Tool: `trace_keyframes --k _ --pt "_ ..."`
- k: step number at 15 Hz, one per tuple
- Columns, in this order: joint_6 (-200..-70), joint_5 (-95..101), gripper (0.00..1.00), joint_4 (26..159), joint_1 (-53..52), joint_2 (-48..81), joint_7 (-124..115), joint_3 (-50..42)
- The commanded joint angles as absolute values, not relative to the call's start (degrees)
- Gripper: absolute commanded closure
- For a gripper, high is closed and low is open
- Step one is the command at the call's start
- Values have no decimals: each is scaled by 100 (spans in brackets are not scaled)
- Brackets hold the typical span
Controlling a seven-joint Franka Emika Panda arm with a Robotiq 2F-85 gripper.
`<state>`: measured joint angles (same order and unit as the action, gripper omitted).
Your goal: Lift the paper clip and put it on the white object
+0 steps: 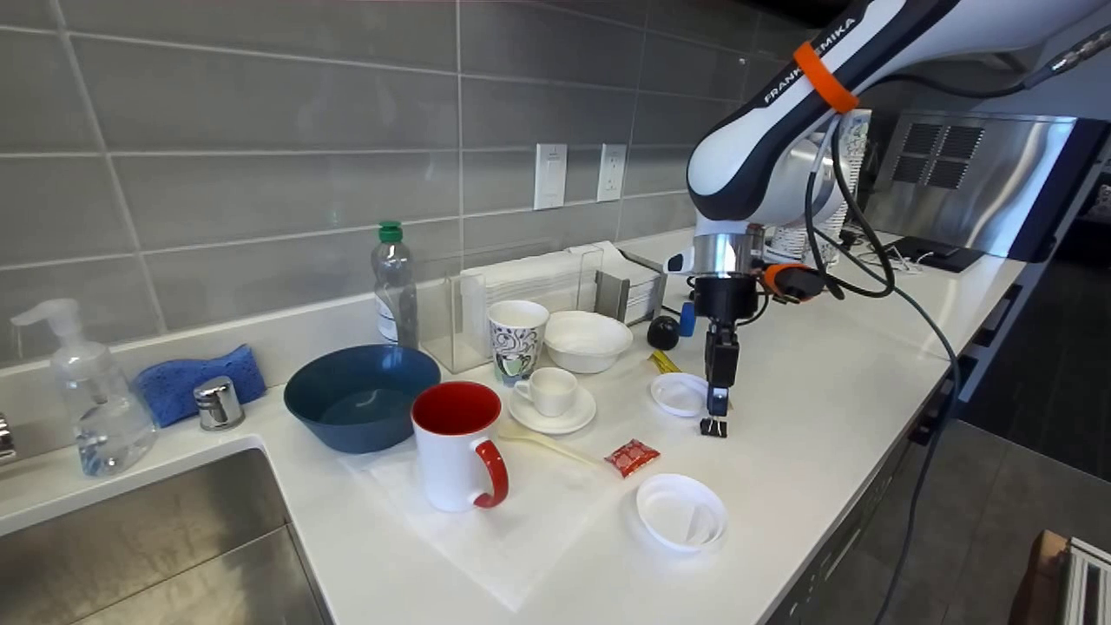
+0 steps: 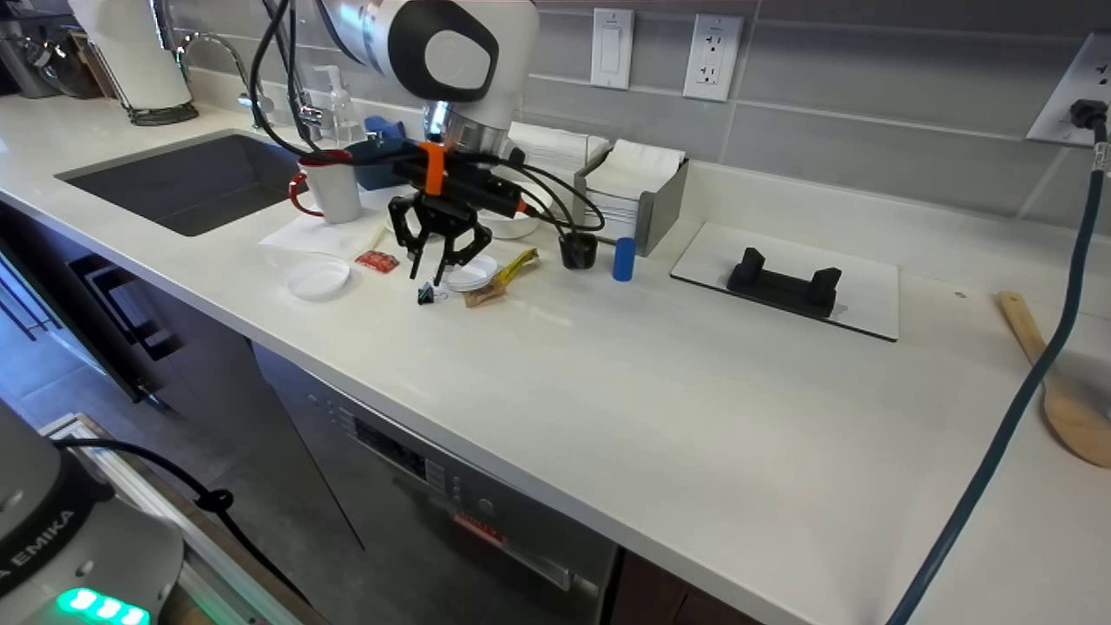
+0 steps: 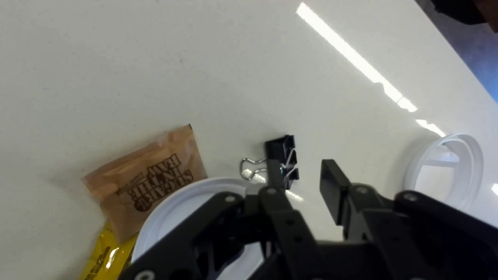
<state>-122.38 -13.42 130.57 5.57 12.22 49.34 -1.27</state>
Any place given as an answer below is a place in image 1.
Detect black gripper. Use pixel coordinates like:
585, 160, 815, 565
687, 270, 762, 421

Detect black round knob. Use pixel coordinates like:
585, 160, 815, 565
641, 311, 685, 356

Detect red sauce packet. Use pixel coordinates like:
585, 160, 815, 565
601, 433, 663, 483

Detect small white plastic bowl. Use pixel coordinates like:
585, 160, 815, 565
627, 468, 731, 561

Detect white saucer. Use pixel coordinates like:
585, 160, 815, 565
503, 380, 604, 441

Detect small white teacup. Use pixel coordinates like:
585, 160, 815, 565
505, 366, 583, 423

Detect wooden stick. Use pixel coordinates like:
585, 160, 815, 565
493, 426, 617, 474

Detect patterned white mug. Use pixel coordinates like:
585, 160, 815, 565
483, 294, 555, 388

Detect white cutting mat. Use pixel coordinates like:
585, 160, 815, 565
343, 344, 702, 617

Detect stainless steel appliance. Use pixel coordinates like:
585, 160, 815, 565
856, 107, 1083, 266

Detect clear bottle green cap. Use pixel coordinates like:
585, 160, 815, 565
368, 220, 423, 356

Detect dark blue bowl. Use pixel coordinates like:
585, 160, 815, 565
282, 342, 447, 458

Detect brown white chair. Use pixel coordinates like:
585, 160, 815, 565
1005, 529, 1111, 625

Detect chrome round cap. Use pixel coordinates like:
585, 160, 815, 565
188, 371, 251, 433

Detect blue sponge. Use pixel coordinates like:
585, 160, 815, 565
128, 342, 269, 432

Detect steel kitchen sink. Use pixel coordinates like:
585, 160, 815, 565
0, 441, 340, 625

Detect clear soap dispenser bottle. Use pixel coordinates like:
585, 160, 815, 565
5, 294, 162, 483

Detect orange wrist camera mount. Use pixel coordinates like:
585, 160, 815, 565
758, 261, 828, 311

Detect black robot arm cables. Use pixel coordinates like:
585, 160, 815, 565
797, 112, 965, 625

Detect white wall outlet plate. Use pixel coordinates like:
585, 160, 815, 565
593, 138, 627, 205

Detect white wall switch plate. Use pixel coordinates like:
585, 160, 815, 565
530, 138, 572, 215

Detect white mug red handle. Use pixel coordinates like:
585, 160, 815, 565
406, 380, 514, 519

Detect orange strap on arm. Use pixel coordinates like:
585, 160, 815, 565
786, 40, 867, 119

